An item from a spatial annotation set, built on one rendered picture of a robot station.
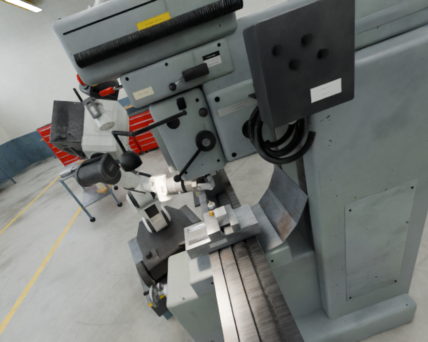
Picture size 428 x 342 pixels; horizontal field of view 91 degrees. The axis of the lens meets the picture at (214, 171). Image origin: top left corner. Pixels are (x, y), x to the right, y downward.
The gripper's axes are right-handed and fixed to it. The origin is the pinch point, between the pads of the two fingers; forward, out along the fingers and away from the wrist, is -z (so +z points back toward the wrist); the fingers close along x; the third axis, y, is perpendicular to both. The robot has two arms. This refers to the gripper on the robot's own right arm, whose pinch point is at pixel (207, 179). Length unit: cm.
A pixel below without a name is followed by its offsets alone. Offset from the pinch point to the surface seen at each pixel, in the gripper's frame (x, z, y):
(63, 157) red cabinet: 306, 468, 57
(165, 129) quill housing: -11.7, 2.4, -29.7
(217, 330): -24, 19, 86
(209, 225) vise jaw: -8.3, 4.0, 19.8
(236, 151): -6.5, -17.4, -13.7
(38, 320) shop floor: -12, 224, 124
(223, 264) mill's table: -19.8, -0.9, 32.2
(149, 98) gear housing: -13.6, 1.7, -40.6
